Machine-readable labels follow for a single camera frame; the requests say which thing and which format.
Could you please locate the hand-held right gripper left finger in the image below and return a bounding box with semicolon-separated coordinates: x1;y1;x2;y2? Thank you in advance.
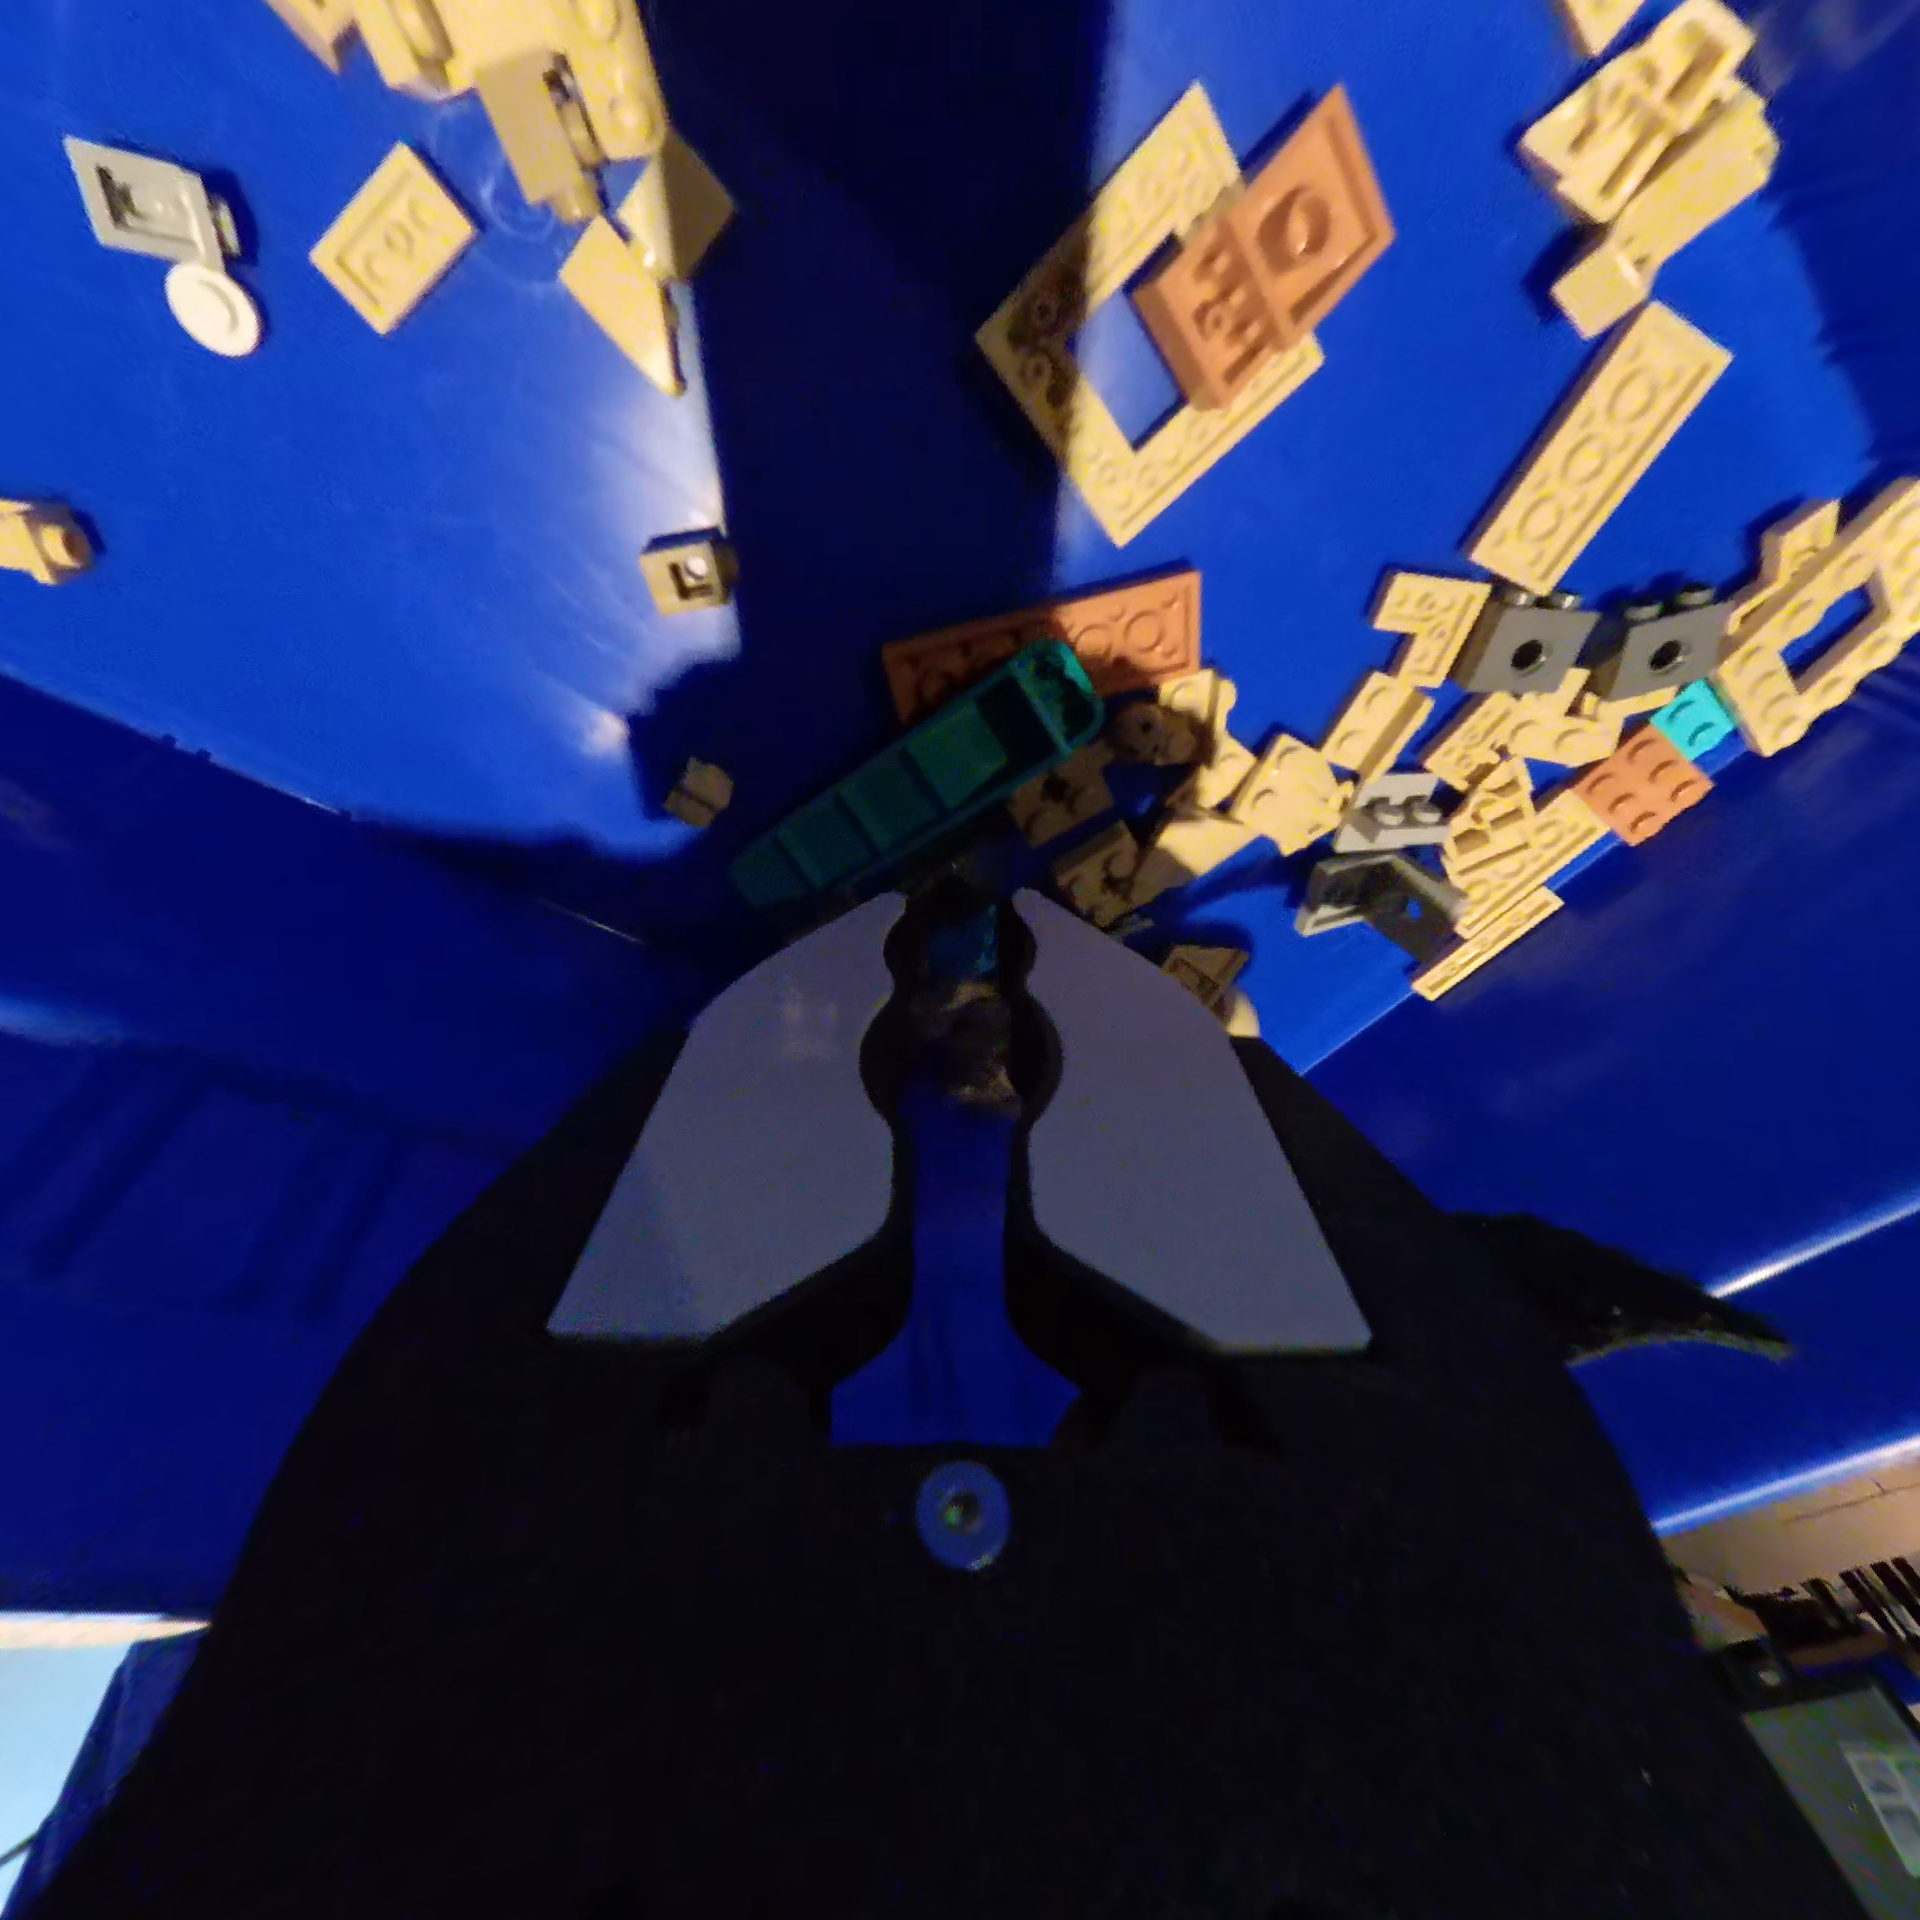
547;892;945;1349

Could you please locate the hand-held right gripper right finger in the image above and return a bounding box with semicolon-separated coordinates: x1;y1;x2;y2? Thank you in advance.
1009;888;1374;1363

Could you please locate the teal long toy brick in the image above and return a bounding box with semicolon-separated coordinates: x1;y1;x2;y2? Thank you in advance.
730;636;1110;913

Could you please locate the blue plastic bin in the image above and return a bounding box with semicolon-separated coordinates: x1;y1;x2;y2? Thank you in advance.
0;0;1920;1614

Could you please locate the white desk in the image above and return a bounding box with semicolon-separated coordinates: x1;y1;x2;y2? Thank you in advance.
0;1477;1920;1879

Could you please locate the brown long toy plate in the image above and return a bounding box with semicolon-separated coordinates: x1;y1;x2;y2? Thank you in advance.
883;571;1206;722

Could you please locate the small olive toy brick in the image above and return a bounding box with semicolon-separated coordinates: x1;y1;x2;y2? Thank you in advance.
642;529;743;613

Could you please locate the small orange-brown toy brick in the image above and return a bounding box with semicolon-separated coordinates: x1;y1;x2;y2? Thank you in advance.
1573;745;1716;843

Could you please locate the dark grey holed toy brick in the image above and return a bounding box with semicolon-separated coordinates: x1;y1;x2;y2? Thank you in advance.
1463;588;1601;696
1592;600;1734;705

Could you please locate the black ridged device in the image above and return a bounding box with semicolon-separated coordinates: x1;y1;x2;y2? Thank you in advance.
1673;1561;1920;1683

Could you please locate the pile of tan toy bricks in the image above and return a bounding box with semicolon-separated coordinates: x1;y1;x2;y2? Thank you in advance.
0;0;1920;1038

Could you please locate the brown square toy plate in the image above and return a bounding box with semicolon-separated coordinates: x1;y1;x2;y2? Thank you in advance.
1222;85;1395;325
1132;241;1278;411

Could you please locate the grey box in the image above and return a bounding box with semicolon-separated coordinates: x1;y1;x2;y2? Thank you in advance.
1740;1672;1920;1920

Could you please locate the white round toy piece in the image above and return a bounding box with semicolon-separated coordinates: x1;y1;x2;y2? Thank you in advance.
165;263;262;358

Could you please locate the grey hinged toy plate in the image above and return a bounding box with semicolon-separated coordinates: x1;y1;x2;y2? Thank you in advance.
65;139;243;261

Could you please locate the dark grey toy bracket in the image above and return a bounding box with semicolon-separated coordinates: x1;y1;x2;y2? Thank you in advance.
1296;847;1473;962

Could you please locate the light grey toy bracket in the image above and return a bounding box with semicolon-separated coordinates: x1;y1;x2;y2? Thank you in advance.
1334;773;1455;854

